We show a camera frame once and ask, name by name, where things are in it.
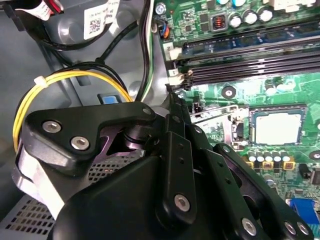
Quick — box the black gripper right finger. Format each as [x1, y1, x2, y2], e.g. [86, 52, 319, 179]
[174, 94, 315, 240]

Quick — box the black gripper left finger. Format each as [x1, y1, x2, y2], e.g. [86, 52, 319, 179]
[13, 91, 199, 226]

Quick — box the silver CPU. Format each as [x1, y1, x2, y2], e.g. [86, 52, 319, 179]
[250, 107, 306, 148]

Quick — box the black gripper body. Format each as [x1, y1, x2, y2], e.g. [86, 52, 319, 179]
[52, 154, 241, 240]

